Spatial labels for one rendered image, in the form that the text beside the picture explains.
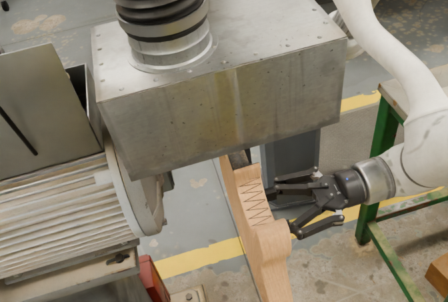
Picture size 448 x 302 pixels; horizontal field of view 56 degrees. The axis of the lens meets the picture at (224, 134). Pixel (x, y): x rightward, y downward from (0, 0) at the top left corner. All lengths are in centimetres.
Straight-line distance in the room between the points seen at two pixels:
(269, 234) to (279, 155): 130
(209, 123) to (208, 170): 186
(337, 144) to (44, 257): 195
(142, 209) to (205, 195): 161
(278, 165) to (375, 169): 108
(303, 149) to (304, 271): 55
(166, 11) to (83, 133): 24
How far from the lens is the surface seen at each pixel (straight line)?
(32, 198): 71
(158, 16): 47
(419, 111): 81
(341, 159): 241
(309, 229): 84
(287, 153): 188
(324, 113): 59
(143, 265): 142
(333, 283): 202
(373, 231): 191
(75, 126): 62
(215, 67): 49
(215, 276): 204
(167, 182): 113
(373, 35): 96
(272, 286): 78
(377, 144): 157
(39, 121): 61
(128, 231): 73
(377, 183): 89
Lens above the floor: 182
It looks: 45 degrees down
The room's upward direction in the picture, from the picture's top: 10 degrees counter-clockwise
